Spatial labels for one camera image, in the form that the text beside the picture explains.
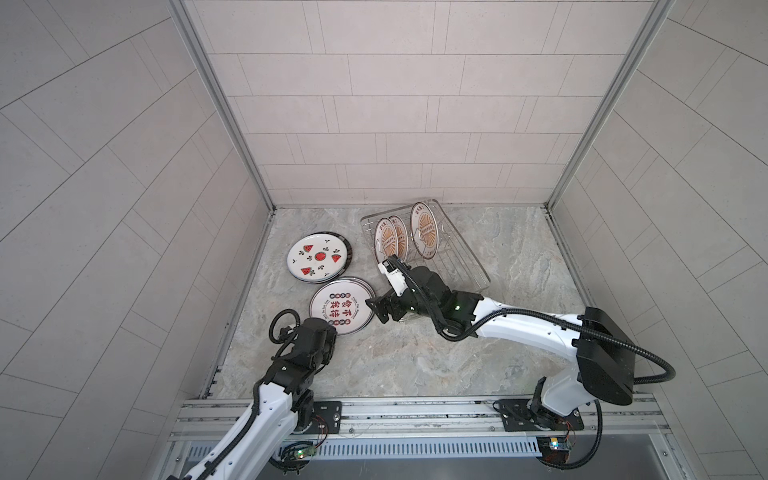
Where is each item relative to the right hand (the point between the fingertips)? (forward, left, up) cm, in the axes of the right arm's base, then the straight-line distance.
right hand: (375, 297), depth 75 cm
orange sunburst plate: (+22, -8, -4) cm, 24 cm away
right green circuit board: (-32, -40, -18) cm, 54 cm away
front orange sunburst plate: (+23, -3, -7) cm, 25 cm away
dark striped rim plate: (+26, +10, -12) cm, 30 cm away
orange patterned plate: (+28, -16, -7) cm, 33 cm away
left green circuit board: (-29, +17, -13) cm, 36 cm away
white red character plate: (+10, +11, -14) cm, 20 cm away
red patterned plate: (0, +10, -13) cm, 16 cm away
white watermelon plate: (+23, +20, -12) cm, 33 cm away
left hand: (+1, +10, -14) cm, 17 cm away
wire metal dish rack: (+19, -25, -14) cm, 35 cm away
